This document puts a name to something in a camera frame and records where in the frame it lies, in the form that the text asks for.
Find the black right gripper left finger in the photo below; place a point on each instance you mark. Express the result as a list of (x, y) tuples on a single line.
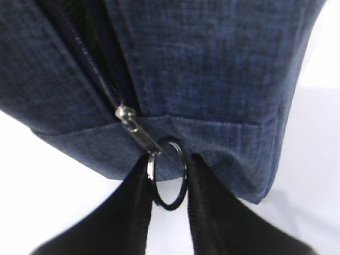
[(118, 226)]

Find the dark blue fabric bag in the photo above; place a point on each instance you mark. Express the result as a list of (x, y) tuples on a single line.
[(219, 76)]

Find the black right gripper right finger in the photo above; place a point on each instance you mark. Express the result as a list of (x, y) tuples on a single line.
[(293, 219)]

